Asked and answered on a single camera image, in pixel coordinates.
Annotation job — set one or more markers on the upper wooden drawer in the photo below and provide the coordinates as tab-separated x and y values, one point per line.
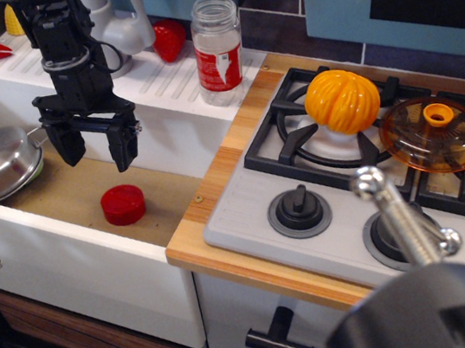
26	323

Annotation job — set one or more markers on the grey toy stove top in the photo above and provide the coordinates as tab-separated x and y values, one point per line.
239	223

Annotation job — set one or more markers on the red toy strawberry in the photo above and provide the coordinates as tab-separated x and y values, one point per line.
170	38

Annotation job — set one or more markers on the black stove grate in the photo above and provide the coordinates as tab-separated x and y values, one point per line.
290	144

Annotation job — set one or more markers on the left black stove knob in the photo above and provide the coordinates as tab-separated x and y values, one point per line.
299	213

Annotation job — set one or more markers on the orange transparent pot lid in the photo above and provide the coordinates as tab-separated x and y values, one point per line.
426	134

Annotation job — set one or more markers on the clear plastic jar red label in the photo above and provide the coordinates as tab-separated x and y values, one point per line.
216	37

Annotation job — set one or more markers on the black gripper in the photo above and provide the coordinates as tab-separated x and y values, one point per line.
84	101

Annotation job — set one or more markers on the middle black stove knob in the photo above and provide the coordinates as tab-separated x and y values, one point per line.
381	244

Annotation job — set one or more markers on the black stove knob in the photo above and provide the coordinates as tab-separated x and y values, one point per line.
381	244
299	213

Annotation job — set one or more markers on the yellow toy corn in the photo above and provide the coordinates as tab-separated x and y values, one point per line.
13	27

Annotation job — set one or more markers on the orange toy pumpkin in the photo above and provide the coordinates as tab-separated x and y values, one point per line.
342	101

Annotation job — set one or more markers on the red plastic cap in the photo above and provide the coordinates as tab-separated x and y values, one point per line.
123	204

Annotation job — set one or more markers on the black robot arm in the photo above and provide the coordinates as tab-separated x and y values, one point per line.
57	28

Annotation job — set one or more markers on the black clamp with metal screw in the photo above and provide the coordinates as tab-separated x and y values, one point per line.
423	308

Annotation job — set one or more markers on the white toy sink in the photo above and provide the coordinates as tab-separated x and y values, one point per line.
58	248

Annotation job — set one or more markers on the grey toy faucet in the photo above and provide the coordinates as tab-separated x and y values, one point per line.
122	37

